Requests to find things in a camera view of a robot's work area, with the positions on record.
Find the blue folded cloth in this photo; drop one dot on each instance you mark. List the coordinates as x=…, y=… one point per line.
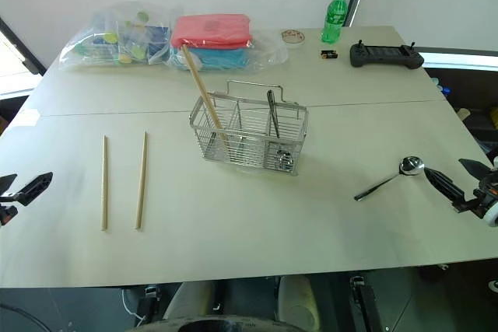
x=221, y=58

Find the black battery pack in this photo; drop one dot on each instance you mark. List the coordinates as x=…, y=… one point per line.
x=329, y=54

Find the black remote controller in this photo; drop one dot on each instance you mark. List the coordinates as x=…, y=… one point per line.
x=383, y=56

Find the green plastic soda bottle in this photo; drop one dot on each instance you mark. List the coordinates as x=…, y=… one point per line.
x=334, y=17

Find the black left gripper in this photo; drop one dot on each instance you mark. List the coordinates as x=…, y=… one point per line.
x=6, y=213

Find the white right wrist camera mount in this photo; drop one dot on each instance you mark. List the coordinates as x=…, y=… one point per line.
x=493, y=216

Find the clutter beside table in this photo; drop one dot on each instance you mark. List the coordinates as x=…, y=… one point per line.
x=472, y=114

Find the small round lidded container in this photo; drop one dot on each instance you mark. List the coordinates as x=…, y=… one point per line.
x=293, y=36

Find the dark rounded robot torso shape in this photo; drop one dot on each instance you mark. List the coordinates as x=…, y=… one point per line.
x=218, y=325

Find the pink folded cloth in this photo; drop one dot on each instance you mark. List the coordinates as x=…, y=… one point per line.
x=212, y=30

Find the clear plastic bag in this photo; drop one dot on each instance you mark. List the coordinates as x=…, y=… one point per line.
x=272, y=52

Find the clear bag of colourful items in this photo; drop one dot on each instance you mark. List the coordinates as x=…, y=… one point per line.
x=116, y=38

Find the dark slanted frame bar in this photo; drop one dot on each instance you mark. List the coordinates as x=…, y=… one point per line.
x=21, y=48

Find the wooden chopstick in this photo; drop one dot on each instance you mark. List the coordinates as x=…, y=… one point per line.
x=202, y=84
x=141, y=184
x=104, y=184
x=197, y=81

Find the cream rounded robot leg shape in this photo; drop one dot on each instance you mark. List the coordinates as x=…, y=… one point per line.
x=297, y=302
x=188, y=301

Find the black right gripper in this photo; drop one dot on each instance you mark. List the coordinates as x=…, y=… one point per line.
x=486, y=192

